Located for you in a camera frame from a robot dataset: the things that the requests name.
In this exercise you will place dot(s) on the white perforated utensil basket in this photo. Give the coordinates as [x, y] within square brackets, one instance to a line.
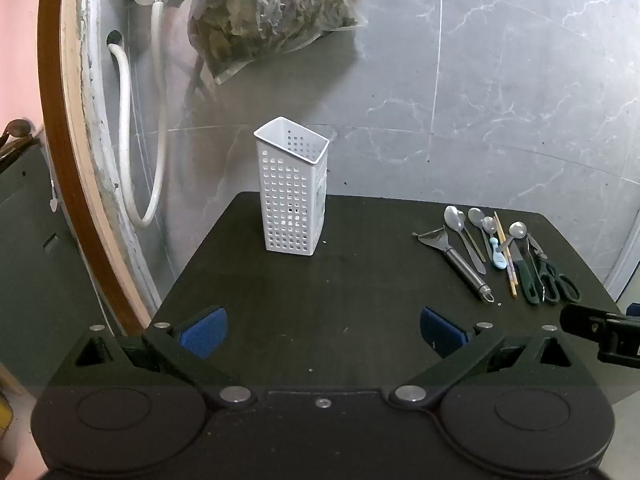
[285, 200]

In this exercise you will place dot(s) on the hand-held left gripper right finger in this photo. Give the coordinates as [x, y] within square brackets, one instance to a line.
[442, 332]

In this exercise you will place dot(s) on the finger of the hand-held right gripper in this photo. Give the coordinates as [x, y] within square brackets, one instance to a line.
[590, 322]

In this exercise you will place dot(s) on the brown wooden knob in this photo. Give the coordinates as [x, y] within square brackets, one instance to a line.
[17, 127]

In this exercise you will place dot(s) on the clear bag of dried leaves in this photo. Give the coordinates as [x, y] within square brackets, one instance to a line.
[260, 20]

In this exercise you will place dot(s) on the small white tag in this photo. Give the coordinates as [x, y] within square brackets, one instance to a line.
[54, 205]

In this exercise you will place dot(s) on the wooden chopstick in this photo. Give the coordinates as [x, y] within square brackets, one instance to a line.
[498, 227]
[509, 280]

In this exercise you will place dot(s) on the brown wooden door frame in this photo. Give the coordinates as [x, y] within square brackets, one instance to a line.
[50, 85]

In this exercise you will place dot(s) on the steel spoon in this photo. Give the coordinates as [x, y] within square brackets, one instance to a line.
[475, 216]
[453, 218]
[518, 230]

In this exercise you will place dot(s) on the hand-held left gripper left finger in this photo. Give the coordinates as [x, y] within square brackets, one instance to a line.
[202, 332]

